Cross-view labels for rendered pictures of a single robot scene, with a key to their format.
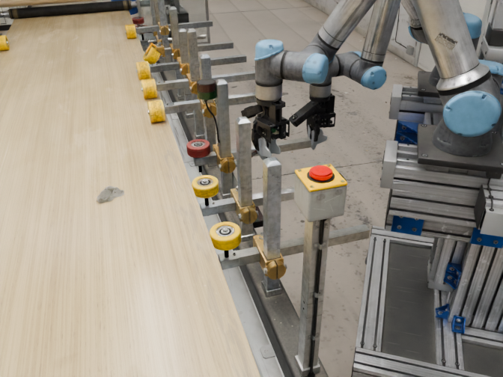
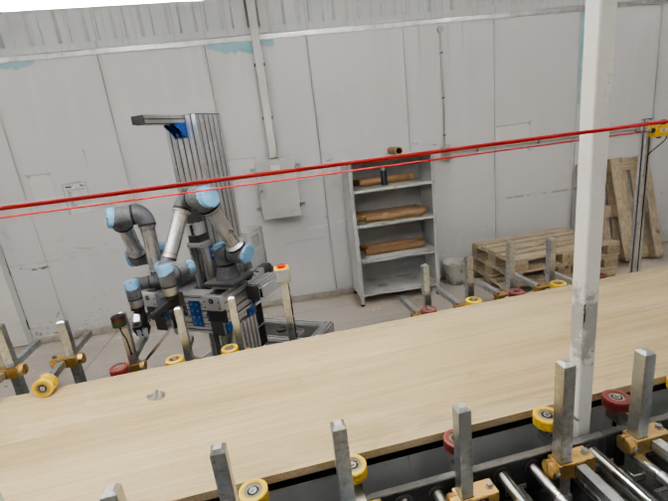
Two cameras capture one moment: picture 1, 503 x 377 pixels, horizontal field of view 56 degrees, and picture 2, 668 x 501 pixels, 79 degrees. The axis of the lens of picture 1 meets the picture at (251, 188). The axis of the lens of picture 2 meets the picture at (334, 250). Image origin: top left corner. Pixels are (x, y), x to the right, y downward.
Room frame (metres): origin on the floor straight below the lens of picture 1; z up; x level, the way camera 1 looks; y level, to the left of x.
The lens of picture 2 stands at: (0.23, 1.73, 1.80)
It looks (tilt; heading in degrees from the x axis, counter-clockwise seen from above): 15 degrees down; 276
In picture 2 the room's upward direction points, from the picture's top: 7 degrees counter-clockwise
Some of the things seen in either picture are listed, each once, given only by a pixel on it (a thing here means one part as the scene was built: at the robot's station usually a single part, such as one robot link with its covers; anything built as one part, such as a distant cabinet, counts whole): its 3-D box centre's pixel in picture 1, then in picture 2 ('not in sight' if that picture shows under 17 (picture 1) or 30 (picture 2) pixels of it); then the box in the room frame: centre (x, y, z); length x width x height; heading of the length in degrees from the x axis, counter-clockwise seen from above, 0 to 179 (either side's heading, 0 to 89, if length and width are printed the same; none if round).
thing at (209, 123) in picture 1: (209, 117); (76, 367); (1.67, 0.16, 0.91); 0.04 x 0.04 x 0.48; 16
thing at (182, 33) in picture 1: (186, 81); not in sight; (2.15, 0.29, 0.88); 0.04 x 0.04 x 0.48; 16
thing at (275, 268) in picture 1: (269, 256); not in sight; (0.97, -0.04, 0.81); 0.14 x 0.06 x 0.05; 16
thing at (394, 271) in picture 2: not in sight; (391, 228); (0.05, -2.65, 0.78); 0.90 x 0.45 x 1.55; 13
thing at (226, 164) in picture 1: (223, 158); (130, 368); (1.45, 0.10, 0.85); 0.14 x 0.06 x 0.05; 16
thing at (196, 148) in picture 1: (199, 157); (121, 377); (1.44, 0.18, 0.85); 0.08 x 0.08 x 0.11
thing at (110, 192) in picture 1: (108, 191); (155, 393); (1.14, 0.41, 0.91); 0.09 x 0.07 x 0.02; 140
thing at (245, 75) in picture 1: (206, 80); (11, 366); (1.96, 0.18, 0.95); 0.50 x 0.04 x 0.04; 106
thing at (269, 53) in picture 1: (270, 62); (167, 275); (1.24, -0.06, 1.25); 0.09 x 0.08 x 0.11; 65
